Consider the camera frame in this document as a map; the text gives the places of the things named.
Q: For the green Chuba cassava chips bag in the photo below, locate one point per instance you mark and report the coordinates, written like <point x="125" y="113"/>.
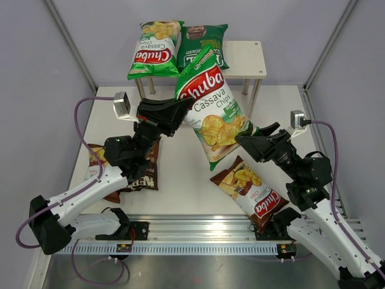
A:
<point x="155" y="54"/>

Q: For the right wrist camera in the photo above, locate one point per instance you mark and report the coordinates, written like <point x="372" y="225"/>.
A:
<point x="298" y="123"/>

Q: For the brown Chuba bag left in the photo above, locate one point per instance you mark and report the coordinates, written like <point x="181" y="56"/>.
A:
<point x="93" y="169"/>

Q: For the brown Kettle sea salt bag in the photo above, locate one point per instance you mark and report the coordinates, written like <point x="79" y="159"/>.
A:
<point x="149" y="180"/>

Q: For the brown Chuba cassava chips bag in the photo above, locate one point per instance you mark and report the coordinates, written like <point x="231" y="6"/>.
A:
<point x="253" y="195"/>

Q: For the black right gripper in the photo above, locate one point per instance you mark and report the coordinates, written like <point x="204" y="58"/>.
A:
<point x="263" y="149"/>

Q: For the dark green Real chips bag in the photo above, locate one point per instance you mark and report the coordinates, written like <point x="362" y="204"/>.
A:
<point x="195" y="38"/>

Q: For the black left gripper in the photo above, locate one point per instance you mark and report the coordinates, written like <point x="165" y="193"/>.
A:
<point x="167" y="115"/>

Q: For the white two-tier wooden shelf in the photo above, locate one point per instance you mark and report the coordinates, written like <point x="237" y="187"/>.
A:
<point x="246" y="61"/>

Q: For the green Chuba seaweed chips bag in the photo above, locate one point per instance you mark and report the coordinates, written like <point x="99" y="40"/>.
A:
<point x="214" y="115"/>

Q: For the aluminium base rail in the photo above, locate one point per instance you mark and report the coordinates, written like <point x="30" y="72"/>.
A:
<point x="197" y="228"/>

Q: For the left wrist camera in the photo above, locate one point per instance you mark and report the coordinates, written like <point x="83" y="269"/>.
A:
<point x="122" y="107"/>

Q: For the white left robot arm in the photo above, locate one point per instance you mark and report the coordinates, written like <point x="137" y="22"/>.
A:
<point x="57" y="221"/>

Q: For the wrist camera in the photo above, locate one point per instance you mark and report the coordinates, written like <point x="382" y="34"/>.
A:
<point x="298" y="123"/>
<point x="122" y="107"/>

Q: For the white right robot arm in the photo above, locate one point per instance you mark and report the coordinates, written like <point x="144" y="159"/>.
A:
<point x="315" y="223"/>

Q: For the white slotted cable duct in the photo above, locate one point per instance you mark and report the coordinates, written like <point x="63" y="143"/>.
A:
<point x="179" y="249"/>

